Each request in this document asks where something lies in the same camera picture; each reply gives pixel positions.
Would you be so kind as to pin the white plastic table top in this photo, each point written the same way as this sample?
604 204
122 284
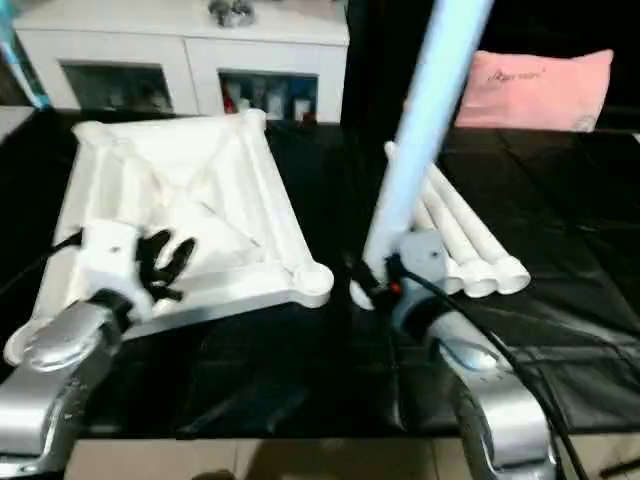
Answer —
190 190

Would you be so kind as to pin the white plastic table leg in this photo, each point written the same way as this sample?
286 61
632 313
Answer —
455 235
425 110
477 225
425 215

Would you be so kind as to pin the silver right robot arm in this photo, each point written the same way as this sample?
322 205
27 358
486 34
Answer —
490 400

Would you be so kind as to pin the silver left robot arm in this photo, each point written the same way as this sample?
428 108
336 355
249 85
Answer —
60 370

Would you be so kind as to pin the black work mat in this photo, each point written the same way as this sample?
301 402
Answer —
300 380

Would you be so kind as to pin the white cabinet with glass doors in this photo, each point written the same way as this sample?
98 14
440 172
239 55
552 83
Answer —
200 65

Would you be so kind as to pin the black furniture with yellow label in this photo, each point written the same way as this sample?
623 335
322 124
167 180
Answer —
375 60

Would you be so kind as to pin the grey curtain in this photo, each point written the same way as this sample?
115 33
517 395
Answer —
18 60

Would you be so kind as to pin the pink pillow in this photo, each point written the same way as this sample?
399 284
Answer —
535 90

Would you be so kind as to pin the dark ornament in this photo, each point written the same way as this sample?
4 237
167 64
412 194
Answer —
232 12

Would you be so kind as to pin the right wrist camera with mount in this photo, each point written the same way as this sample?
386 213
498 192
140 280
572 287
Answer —
425 265

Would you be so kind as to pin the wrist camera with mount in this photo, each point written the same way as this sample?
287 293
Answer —
110 260
425 265

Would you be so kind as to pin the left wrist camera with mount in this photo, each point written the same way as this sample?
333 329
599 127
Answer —
110 260

